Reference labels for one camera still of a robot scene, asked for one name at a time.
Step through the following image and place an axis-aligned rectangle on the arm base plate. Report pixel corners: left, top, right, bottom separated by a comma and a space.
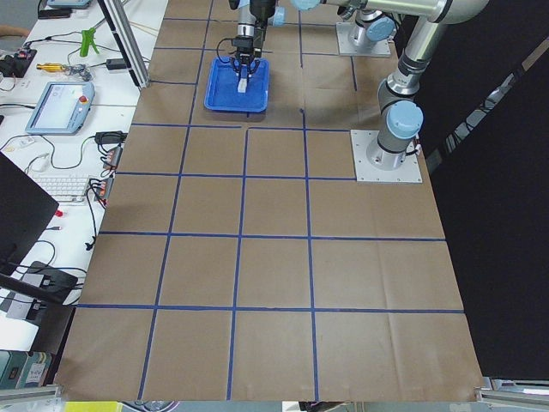
350, 130, 423, 184
335, 19, 395, 58

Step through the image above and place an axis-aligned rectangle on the yellow tool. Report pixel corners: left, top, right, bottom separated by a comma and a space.
36, 63, 66, 73

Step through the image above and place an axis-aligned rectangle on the white keyboard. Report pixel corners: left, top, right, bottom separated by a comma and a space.
30, 174, 90, 205

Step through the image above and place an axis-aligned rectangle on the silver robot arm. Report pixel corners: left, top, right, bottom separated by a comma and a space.
329, 0, 488, 171
221, 1, 396, 81

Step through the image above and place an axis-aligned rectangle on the blue plastic tray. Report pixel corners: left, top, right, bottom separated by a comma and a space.
204, 58, 270, 112

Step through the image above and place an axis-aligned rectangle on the aluminium frame post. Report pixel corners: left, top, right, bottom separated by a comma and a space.
98, 0, 150, 89

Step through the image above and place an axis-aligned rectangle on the black monitor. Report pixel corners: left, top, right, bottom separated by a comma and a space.
1, 155, 77, 304

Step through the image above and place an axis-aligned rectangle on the teach pendant tablet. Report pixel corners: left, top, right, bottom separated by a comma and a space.
25, 82, 95, 135

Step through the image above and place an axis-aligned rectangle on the green handled reach grabber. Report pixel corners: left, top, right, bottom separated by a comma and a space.
79, 27, 100, 58

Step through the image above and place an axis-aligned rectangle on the black power adapter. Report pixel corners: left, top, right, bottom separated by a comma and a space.
105, 58, 128, 71

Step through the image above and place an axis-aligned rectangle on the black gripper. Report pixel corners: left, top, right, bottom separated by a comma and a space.
230, 36, 260, 78
250, 0, 276, 55

